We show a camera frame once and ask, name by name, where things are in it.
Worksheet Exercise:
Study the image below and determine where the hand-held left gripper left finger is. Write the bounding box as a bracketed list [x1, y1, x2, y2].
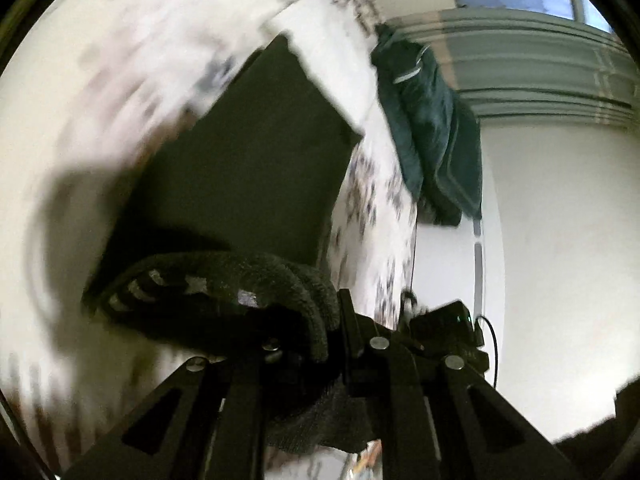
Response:
[64, 340, 283, 480]

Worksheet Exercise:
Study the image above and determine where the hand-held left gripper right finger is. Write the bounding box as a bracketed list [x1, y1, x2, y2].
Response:
[338, 288, 583, 480]

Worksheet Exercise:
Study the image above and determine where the black striped sweater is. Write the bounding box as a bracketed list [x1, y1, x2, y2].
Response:
[82, 35, 383, 457]

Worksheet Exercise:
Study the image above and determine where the white headboard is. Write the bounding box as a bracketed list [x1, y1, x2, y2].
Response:
[400, 165, 507, 393]

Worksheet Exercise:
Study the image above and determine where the dark green blanket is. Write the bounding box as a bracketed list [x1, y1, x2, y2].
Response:
[371, 25, 483, 228]

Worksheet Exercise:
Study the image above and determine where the white folded garment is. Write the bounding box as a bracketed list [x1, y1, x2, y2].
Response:
[257, 7, 373, 137]

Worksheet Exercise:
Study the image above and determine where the wide green striped curtain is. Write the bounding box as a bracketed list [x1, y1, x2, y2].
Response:
[385, 6, 640, 130]

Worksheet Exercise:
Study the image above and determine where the floral bedspread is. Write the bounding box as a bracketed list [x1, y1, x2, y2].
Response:
[0, 0, 420, 480]

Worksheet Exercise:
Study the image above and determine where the black cable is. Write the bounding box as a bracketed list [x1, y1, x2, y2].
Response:
[472, 314, 500, 391]

